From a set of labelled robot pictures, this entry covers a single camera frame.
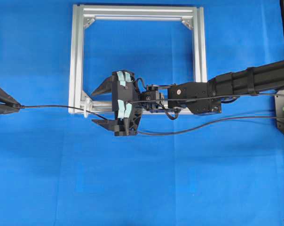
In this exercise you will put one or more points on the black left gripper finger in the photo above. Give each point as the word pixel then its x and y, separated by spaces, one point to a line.
pixel 7 99
pixel 9 108

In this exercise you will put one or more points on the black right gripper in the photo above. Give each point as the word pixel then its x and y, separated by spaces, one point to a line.
pixel 125 92

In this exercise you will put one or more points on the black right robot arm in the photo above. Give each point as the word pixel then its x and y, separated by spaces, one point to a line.
pixel 201 98

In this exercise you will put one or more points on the white zip tie loop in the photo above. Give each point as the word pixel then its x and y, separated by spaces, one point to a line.
pixel 87 106

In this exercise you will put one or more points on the blue table cloth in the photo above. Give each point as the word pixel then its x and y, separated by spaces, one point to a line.
pixel 60 169

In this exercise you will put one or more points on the silver aluminium extrusion frame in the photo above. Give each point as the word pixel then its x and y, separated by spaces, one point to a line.
pixel 162 44

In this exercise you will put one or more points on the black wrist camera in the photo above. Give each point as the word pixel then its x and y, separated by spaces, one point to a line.
pixel 150 99

